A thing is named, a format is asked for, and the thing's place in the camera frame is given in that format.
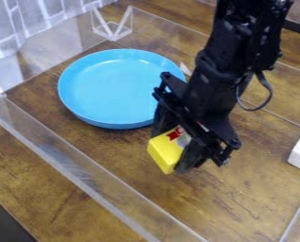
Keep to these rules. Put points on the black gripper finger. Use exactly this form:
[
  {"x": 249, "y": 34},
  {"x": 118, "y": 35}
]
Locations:
[
  {"x": 195, "y": 153},
  {"x": 164, "y": 121}
]

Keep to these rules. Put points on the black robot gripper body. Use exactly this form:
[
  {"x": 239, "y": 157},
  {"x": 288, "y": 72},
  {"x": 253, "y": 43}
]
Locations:
[{"x": 195, "y": 102}]

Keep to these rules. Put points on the yellow butter block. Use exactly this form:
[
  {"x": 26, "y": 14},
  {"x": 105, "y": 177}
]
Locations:
[{"x": 167, "y": 146}]

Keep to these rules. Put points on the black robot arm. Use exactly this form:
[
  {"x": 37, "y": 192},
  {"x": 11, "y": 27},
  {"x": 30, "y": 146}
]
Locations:
[{"x": 243, "y": 47}]

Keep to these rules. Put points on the blue round tray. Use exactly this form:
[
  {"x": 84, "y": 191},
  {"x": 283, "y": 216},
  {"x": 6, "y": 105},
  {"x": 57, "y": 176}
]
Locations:
[{"x": 106, "y": 87}]

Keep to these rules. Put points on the black baseboard strip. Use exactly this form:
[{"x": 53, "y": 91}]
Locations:
[{"x": 292, "y": 26}]

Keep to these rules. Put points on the clear acrylic enclosure wall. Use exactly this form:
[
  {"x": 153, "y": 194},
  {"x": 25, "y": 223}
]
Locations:
[{"x": 81, "y": 183}]

